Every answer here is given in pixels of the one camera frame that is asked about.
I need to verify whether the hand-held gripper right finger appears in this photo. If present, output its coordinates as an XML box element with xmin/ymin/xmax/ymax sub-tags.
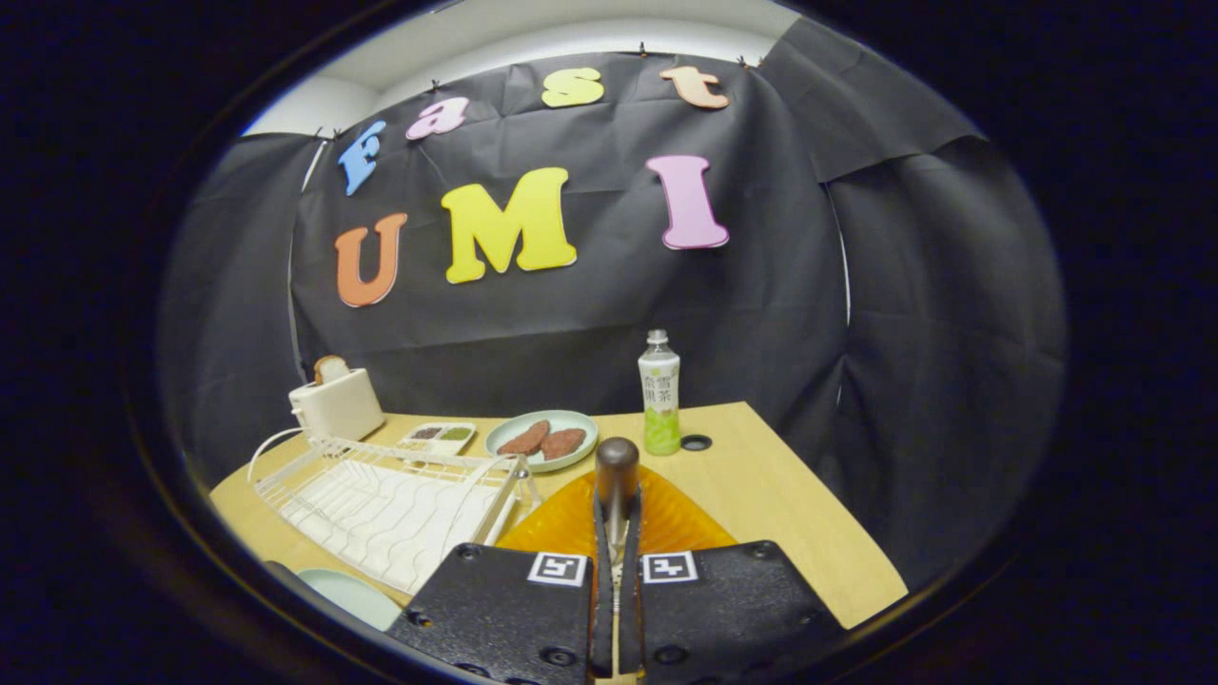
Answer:
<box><xmin>617</xmin><ymin>466</ymin><xmax>848</xmax><ymax>685</ymax></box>

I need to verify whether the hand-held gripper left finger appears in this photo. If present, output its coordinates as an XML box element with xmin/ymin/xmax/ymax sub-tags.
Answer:
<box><xmin>385</xmin><ymin>466</ymin><xmax>615</xmax><ymax>685</ymax></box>

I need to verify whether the white wire dish rack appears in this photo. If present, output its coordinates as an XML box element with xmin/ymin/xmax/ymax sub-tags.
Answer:
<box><xmin>247</xmin><ymin>428</ymin><xmax>543</xmax><ymax>597</ymax></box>

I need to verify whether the wooden handled spoon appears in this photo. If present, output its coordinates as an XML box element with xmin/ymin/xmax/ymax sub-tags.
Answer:
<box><xmin>596</xmin><ymin>437</ymin><xmax>641</xmax><ymax>591</ymax></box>

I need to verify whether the pale green food plate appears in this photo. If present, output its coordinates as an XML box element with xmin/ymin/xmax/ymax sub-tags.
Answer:
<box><xmin>485</xmin><ymin>410</ymin><xmax>599</xmax><ymax>474</ymax></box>

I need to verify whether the white rack drain tray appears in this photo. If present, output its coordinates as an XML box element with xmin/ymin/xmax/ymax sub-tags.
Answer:
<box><xmin>281</xmin><ymin>463</ymin><xmax>515</xmax><ymax>596</ymax></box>

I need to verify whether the green tea bottle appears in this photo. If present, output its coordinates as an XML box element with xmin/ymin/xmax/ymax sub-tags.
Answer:
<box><xmin>638</xmin><ymin>329</ymin><xmax>682</xmax><ymax>457</ymax></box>

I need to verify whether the white divided tray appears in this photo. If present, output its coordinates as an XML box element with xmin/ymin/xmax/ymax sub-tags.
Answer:
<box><xmin>396</xmin><ymin>421</ymin><xmax>478</xmax><ymax>456</ymax></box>

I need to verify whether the black backdrop cloth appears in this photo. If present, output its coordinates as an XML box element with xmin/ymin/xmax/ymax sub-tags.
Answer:
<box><xmin>157</xmin><ymin>14</ymin><xmax>1067</xmax><ymax>591</ymax></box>

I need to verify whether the white toaster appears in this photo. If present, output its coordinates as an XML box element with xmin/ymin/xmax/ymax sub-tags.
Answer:
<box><xmin>288</xmin><ymin>368</ymin><xmax>386</xmax><ymax>441</ymax></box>

